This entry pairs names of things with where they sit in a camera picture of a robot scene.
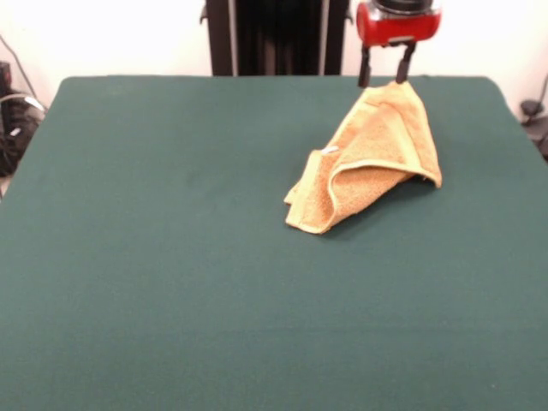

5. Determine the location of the black floor stand base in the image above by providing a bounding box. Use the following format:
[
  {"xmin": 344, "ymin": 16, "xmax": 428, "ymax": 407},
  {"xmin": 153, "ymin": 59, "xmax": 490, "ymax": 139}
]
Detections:
[{"xmin": 519, "ymin": 98, "xmax": 548, "ymax": 162}]

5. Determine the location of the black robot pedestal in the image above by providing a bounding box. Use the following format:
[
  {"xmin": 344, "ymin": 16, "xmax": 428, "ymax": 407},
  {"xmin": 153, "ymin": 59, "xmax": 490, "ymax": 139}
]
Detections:
[{"xmin": 199, "ymin": 0, "xmax": 360, "ymax": 77}]

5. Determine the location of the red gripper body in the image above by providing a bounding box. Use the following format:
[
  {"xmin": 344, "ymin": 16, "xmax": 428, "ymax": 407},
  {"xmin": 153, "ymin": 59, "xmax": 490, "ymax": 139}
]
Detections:
[{"xmin": 356, "ymin": 2, "xmax": 442, "ymax": 47}]

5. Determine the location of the dark green table cloth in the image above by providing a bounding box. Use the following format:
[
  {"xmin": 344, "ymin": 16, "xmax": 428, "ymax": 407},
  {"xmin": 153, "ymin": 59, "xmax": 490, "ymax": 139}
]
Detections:
[{"xmin": 0, "ymin": 75, "xmax": 548, "ymax": 411}]

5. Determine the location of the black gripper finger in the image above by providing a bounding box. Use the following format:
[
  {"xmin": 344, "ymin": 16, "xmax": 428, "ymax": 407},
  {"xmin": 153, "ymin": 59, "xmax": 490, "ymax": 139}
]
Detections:
[
  {"xmin": 358, "ymin": 45, "xmax": 373, "ymax": 88},
  {"xmin": 394, "ymin": 41, "xmax": 417, "ymax": 85}
]

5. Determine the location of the black equipment with cables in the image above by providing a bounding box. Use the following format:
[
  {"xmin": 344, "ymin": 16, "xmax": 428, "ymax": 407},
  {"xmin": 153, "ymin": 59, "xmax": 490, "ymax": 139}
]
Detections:
[{"xmin": 0, "ymin": 59, "xmax": 46, "ymax": 177}]

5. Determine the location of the yellow terry towel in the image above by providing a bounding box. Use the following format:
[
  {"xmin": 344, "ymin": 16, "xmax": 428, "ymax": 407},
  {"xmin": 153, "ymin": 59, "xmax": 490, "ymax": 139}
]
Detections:
[{"xmin": 283, "ymin": 79, "xmax": 443, "ymax": 235}]

